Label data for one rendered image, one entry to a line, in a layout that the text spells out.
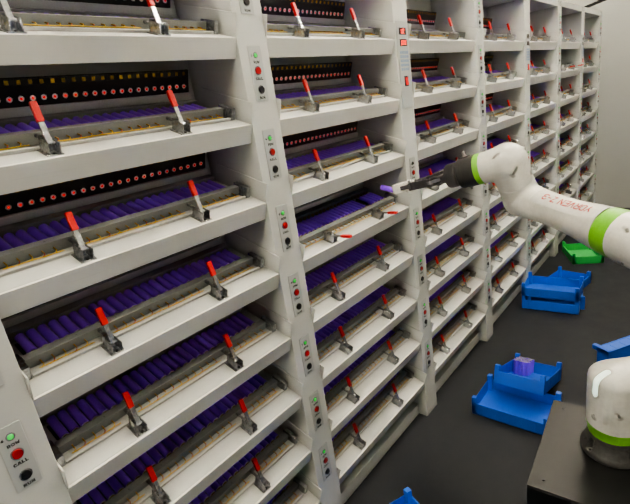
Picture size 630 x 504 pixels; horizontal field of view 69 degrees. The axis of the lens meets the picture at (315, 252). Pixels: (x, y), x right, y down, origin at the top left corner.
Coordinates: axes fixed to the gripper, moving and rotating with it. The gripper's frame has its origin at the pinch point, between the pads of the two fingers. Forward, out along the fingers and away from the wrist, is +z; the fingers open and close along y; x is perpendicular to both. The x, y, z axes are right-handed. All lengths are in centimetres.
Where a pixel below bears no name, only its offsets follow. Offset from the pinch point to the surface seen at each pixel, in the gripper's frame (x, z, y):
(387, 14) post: -56, -4, -13
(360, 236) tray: 10.5, 8.6, 19.0
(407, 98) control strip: -28.4, -0.4, -17.1
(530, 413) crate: 107, -9, -34
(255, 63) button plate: -42, -3, 53
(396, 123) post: -21.3, 3.8, -12.7
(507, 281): 82, 26, -126
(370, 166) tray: -9.9, 3.9, 9.6
